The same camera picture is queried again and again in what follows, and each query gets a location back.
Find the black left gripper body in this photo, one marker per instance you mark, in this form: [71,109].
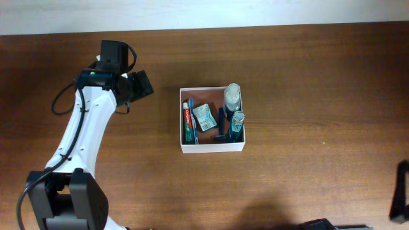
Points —
[137,87]

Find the blue white toothbrush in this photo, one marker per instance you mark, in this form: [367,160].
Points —
[191,105]

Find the green toothpaste tube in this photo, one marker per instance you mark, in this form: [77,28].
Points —
[187,124]

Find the green white soap box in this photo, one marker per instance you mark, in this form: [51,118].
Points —
[204,117]

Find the purple foam soap bottle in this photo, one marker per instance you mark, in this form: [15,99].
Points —
[232,100]

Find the blue pen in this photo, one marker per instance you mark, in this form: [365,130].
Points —
[220,137]

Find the blue mouthwash bottle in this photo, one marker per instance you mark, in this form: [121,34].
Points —
[236,121]

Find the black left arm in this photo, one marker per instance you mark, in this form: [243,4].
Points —
[65,195]

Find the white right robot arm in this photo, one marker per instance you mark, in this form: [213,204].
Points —
[398,210]

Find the white box pink inside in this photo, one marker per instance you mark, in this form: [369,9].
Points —
[214,97]

